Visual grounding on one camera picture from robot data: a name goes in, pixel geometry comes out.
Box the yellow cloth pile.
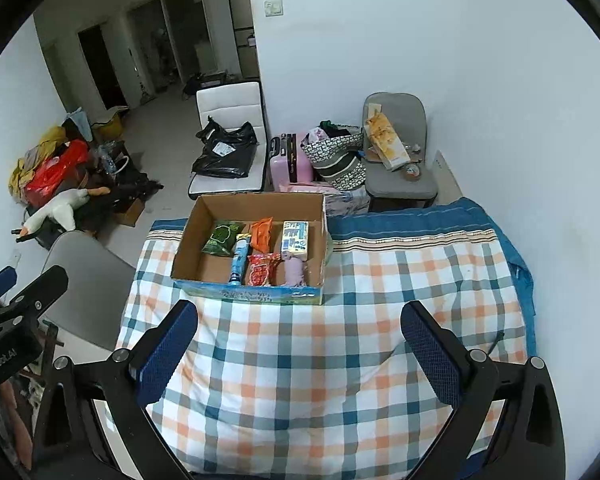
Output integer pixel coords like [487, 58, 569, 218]
[8, 126, 67, 203]

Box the wall light switch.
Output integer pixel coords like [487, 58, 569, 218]
[263, 0, 284, 18]

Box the patterned tote bag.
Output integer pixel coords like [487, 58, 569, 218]
[300, 120, 366, 191]

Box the grey chair left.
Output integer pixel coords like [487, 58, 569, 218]
[43, 231, 135, 351]

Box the orange snack bag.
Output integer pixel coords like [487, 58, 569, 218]
[250, 217, 273, 254]

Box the pink suitcase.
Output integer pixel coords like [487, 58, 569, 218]
[268, 133, 313, 192]

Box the white chair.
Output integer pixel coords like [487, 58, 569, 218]
[188, 81, 268, 200]

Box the plaid checked blanket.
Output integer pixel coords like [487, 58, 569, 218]
[116, 193, 535, 479]

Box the purple fluffy towel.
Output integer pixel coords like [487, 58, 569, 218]
[283, 255, 306, 287]

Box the orange paper bag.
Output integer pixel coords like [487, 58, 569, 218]
[365, 110, 411, 171]

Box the yellow tissue pack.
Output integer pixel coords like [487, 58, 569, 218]
[280, 221, 310, 261]

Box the red snack bag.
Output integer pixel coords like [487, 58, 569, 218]
[247, 254, 282, 287]

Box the white goose plush toy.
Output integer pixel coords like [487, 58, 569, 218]
[15, 186, 111, 242]

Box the blue long snack pack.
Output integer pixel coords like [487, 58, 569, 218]
[228, 233, 251, 285]

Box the grey chair by wall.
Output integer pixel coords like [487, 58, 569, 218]
[362, 92, 438, 212]

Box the left hand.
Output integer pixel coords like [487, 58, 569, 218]
[0, 380, 33, 470]

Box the green snack bag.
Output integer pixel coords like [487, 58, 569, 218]
[201, 221, 245, 257]

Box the black plastic bag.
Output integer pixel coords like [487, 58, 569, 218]
[192, 116, 259, 179]

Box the blue printed cardboard box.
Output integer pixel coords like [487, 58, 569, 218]
[171, 193, 329, 306]

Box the red plastic bag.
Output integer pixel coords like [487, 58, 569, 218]
[24, 140, 90, 208]

